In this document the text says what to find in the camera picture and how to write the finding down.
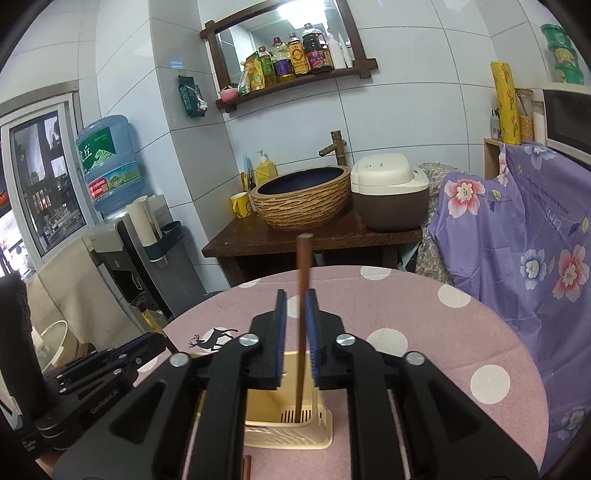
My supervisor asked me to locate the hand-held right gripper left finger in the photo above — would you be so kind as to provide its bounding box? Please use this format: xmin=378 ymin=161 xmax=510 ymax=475
xmin=54 ymin=290 xmax=287 ymax=480

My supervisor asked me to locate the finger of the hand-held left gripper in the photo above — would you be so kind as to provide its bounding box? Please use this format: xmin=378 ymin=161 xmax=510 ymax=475
xmin=45 ymin=351 xmax=141 ymax=398
xmin=74 ymin=332 xmax=167 ymax=370

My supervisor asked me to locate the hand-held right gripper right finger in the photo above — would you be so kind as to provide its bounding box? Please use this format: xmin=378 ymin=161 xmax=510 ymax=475
xmin=305 ymin=289 xmax=540 ymax=480

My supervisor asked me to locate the beige plastic utensil basket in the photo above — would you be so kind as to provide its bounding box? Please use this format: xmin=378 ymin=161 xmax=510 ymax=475
xmin=198 ymin=350 xmax=334 ymax=451

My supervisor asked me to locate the cream pot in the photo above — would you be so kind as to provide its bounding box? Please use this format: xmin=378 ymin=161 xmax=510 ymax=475
xmin=31 ymin=320 xmax=71 ymax=372

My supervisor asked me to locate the grey water dispenser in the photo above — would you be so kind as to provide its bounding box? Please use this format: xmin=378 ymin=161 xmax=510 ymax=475
xmin=88 ymin=194 xmax=186 ymax=326

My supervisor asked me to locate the beige cloth cover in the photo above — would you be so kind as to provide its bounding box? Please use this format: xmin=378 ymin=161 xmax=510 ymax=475
xmin=27 ymin=239 xmax=141 ymax=354

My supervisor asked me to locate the dark wooden cabinet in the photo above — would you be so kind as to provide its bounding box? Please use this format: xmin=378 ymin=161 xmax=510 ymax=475
xmin=202 ymin=212 xmax=424 ymax=292

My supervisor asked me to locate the pink polka dot tablecloth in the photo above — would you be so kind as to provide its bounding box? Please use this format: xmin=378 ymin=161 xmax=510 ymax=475
xmin=161 ymin=267 xmax=551 ymax=480

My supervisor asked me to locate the teal cup holder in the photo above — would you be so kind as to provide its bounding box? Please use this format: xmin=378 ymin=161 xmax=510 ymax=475
xmin=142 ymin=220 xmax=185 ymax=265

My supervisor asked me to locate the cream paper cup tube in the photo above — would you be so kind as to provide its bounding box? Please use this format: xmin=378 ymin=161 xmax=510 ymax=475
xmin=127 ymin=195 xmax=163 ymax=248

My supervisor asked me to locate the wicker basket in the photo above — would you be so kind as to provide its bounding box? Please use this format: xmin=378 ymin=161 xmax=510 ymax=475
xmin=249 ymin=165 xmax=352 ymax=232

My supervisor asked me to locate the yellow mug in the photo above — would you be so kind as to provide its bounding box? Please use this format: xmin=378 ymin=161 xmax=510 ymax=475
xmin=231 ymin=191 xmax=254 ymax=219

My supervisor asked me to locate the glass window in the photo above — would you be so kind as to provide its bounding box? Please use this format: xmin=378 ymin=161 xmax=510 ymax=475
xmin=0 ymin=88 xmax=91 ymax=278

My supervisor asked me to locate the white and brown rice cooker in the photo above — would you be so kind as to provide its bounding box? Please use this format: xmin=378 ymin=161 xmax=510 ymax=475
xmin=350 ymin=154 xmax=431 ymax=232

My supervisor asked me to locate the yellow soap pump bottle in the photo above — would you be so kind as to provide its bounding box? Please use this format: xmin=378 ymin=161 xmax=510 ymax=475
xmin=255 ymin=150 xmax=279 ymax=186

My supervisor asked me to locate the blue water jug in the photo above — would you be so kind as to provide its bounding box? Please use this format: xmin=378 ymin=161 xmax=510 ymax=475
xmin=75 ymin=114 xmax=147 ymax=216

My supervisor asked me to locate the bamboo style brass faucet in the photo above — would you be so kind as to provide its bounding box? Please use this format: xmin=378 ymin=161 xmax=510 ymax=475
xmin=318 ymin=130 xmax=347 ymax=167

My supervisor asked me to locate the grey paisley cloth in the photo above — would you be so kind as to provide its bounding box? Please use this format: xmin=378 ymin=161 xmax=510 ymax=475
xmin=414 ymin=161 xmax=462 ymax=287

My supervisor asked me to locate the purple floral cloth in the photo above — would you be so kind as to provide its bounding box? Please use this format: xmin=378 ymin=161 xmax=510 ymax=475
xmin=427 ymin=141 xmax=591 ymax=462

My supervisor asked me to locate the green hanging packet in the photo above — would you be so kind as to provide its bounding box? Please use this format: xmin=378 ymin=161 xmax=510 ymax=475
xmin=178 ymin=74 xmax=208 ymax=119

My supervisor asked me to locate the light wooden shelf box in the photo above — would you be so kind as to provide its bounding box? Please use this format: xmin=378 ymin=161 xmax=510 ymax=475
xmin=482 ymin=137 xmax=509 ymax=181

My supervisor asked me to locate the yellow seasoning pouch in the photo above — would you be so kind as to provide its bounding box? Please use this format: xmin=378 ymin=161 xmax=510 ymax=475
xmin=242 ymin=53 xmax=267 ymax=92

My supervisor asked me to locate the purple label oil bottle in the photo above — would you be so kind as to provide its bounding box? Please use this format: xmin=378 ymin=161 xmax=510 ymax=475
xmin=271 ymin=37 xmax=295 ymax=83

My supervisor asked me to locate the yellow label oil bottle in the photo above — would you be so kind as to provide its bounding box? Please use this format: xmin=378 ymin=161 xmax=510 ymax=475
xmin=287 ymin=32 xmax=310 ymax=76

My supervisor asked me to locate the white plastic bottle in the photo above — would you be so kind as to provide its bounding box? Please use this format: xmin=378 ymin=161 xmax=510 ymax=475
xmin=326 ymin=32 xmax=347 ymax=70

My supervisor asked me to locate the dark soy sauce bottle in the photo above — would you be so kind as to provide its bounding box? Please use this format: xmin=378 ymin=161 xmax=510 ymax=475
xmin=302 ymin=23 xmax=334 ymax=73

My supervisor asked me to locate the white slim tube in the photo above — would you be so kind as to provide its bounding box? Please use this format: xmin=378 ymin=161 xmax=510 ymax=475
xmin=339 ymin=31 xmax=355 ymax=68

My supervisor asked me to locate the glass grain jar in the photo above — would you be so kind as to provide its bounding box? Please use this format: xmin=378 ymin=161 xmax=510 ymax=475
xmin=516 ymin=90 xmax=537 ymax=142

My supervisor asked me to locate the yellow wrap roll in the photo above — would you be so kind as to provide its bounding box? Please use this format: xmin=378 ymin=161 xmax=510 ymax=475
xmin=490 ymin=61 xmax=523 ymax=145

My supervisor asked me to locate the wooden framed mirror shelf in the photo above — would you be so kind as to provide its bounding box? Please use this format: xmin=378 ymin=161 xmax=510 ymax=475
xmin=199 ymin=0 xmax=378 ymax=114

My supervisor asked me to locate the white microwave oven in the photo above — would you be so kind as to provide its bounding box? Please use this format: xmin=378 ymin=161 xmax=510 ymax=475
xmin=541 ymin=83 xmax=591 ymax=160

